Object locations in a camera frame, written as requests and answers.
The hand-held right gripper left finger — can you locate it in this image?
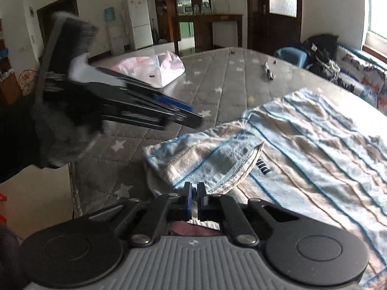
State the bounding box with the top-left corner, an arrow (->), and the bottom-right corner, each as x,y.
87,182 -> 194,246

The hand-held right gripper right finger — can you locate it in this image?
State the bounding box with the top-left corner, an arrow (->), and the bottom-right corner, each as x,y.
196,182 -> 305,247

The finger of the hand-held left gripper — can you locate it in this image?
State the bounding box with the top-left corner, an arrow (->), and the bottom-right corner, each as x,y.
100,67 -> 194,113
102,102 -> 204,131

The blue striped towel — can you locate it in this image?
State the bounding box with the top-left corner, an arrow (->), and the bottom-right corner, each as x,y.
142,87 -> 387,284

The round orange rimmed board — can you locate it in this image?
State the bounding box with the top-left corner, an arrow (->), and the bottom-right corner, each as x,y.
18,69 -> 39,95

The white water dispenser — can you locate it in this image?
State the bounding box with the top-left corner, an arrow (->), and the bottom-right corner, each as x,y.
104,7 -> 126,56

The white refrigerator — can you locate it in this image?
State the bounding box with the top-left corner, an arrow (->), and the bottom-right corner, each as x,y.
126,0 -> 154,51

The dark wooden cabinet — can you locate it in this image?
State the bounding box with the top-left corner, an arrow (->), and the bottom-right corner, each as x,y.
152,0 -> 244,55

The blue plastic stool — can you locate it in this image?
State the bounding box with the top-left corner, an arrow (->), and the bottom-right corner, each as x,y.
275,46 -> 308,69

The dark wooden door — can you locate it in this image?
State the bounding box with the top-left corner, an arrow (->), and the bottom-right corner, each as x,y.
246,0 -> 303,55

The black bag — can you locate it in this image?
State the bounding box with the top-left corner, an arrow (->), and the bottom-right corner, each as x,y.
302,34 -> 342,83

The butterfly printed sofa cover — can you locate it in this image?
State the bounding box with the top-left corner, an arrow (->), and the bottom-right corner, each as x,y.
335,45 -> 387,110

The blue window bench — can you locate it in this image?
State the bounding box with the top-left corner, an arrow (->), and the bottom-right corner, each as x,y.
356,47 -> 387,65

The window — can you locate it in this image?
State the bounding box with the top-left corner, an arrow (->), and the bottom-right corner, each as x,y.
365,0 -> 387,43

